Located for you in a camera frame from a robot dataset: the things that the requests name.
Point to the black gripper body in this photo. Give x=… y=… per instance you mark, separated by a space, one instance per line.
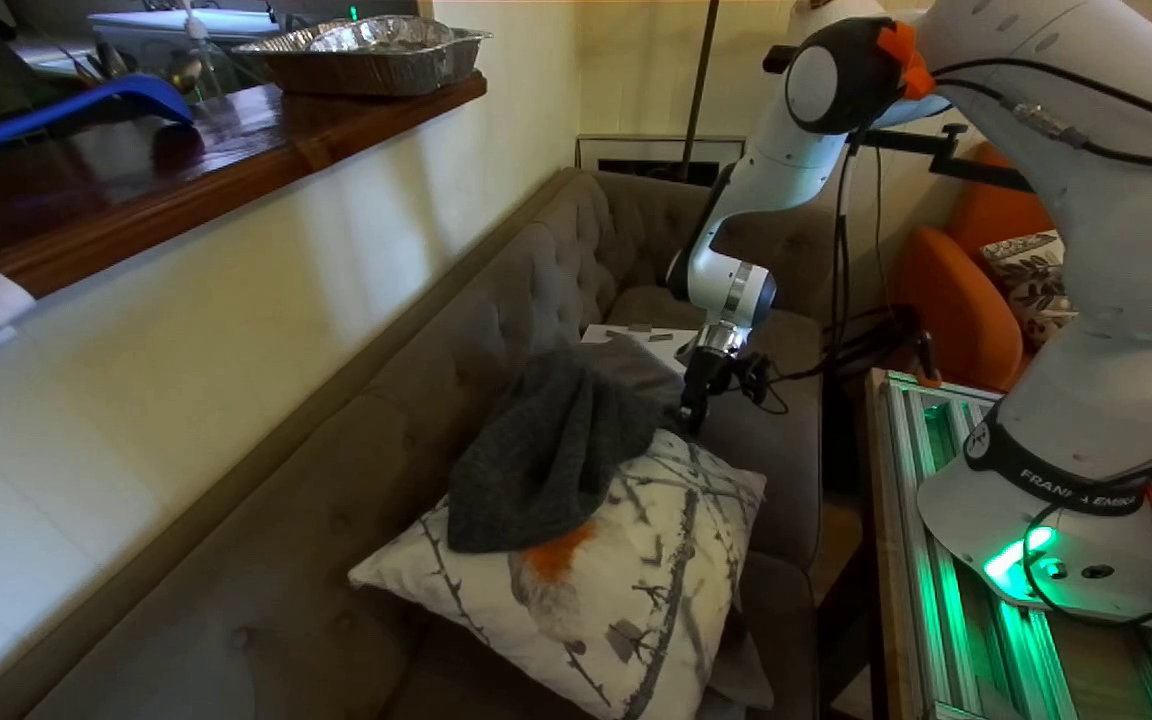
x=719 y=361

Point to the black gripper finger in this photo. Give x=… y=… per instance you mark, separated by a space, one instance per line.
x=694 y=413

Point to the dark grey towel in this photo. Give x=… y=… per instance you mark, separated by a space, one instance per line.
x=551 y=452

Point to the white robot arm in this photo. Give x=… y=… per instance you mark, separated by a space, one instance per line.
x=1048 y=493

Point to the white bird print pillow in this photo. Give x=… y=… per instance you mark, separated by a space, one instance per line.
x=627 y=614

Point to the white paper on sofa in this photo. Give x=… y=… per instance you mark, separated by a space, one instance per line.
x=665 y=347

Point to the orange armchair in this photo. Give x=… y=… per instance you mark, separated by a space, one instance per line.
x=944 y=286

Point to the floral cushion on armchair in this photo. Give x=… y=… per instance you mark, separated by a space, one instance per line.
x=1028 y=273

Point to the aluminium foil tray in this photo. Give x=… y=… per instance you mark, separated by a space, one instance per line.
x=377 y=59

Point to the grey tufted sofa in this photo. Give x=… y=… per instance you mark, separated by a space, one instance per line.
x=246 y=611

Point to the wooden counter shelf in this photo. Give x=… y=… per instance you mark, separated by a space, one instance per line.
x=74 y=207

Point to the aluminium frame robot table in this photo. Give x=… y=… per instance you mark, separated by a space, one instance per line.
x=948 y=645

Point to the blue handled tool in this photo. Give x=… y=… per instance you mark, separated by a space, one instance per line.
x=127 y=88

